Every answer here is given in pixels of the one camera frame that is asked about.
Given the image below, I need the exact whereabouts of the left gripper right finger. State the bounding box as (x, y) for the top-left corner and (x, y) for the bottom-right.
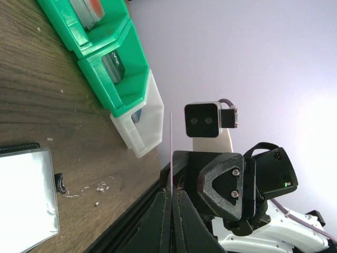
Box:
(172, 190), (225, 253)

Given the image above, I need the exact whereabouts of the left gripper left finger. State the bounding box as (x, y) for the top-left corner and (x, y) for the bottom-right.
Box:
(118, 192), (172, 253)

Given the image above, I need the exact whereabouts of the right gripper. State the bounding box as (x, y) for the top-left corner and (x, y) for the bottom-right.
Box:
(160, 151), (270, 236)

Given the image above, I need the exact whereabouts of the black card holder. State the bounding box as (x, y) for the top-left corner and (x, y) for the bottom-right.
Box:
(1, 142), (66, 252)

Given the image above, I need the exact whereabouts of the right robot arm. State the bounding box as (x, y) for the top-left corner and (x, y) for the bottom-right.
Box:
(161, 142), (336, 252)

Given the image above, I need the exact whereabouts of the blue card stack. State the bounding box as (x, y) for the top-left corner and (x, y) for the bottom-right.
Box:
(131, 108), (142, 123)

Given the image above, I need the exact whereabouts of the dark card stack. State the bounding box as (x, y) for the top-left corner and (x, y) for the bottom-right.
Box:
(102, 50), (125, 84)

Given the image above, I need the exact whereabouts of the red dotted card stack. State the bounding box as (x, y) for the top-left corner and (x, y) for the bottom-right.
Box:
(70, 0), (105, 30)

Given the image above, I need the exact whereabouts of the black aluminium frame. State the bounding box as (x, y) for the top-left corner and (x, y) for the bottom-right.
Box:
(83, 181), (164, 253)

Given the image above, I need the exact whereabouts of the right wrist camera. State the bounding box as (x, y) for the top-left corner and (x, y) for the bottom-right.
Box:
(184, 99), (237, 138)

